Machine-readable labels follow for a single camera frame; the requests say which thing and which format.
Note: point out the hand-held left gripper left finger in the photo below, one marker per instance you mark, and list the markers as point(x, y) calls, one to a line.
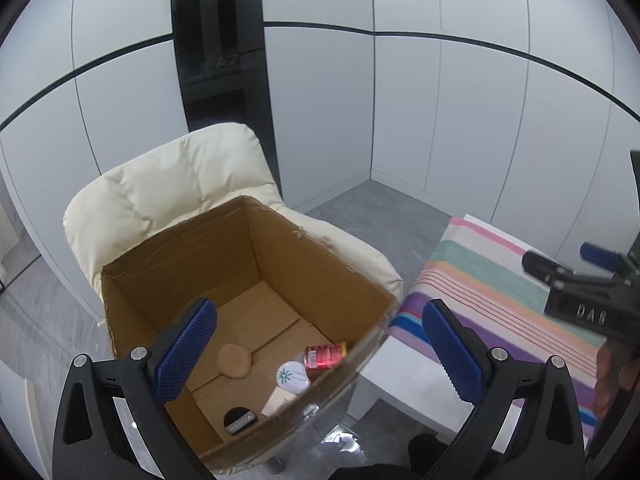
point(185, 355)

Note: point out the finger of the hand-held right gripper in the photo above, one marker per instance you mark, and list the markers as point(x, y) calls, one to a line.
point(542, 265)
point(600, 255)

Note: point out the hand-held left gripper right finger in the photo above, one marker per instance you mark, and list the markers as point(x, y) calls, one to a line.
point(452, 355)

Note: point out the beige shell-shaped compact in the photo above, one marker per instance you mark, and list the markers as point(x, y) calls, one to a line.
point(234, 361)

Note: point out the black round case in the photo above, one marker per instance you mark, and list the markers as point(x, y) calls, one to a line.
point(239, 421)

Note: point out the cream carton box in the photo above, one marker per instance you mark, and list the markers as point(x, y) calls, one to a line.
point(277, 401)

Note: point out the white round jar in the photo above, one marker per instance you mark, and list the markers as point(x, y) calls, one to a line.
point(292, 376)

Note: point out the red can with yellow lid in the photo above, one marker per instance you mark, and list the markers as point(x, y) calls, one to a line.
point(322, 356)

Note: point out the brown cardboard box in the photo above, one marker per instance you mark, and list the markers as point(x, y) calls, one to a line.
point(300, 270)

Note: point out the person's right hand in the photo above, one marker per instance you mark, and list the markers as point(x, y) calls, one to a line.
point(605, 365)

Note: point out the striped colourful cloth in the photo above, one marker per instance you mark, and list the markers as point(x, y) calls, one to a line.
point(480, 270)

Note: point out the white side table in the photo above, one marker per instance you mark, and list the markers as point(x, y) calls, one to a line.
point(395, 385)

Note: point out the cream padded chair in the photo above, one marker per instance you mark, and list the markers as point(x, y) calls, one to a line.
point(175, 170)

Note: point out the black glass wall panel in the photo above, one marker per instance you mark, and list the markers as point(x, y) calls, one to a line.
point(220, 60)

